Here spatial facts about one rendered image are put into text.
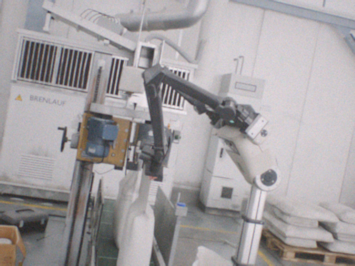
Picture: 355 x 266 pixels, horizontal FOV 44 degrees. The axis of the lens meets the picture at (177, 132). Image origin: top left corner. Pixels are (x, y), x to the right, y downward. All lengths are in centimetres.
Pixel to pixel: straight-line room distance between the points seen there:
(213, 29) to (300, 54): 205
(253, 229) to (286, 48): 542
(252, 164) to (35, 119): 385
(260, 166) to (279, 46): 536
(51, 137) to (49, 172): 44
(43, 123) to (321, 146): 466
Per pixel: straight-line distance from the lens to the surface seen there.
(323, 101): 794
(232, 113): 210
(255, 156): 232
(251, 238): 256
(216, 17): 630
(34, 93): 575
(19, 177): 588
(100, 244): 344
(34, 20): 669
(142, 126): 299
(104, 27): 549
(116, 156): 301
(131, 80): 278
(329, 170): 812
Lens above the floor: 147
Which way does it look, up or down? 3 degrees down
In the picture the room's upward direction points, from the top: 10 degrees clockwise
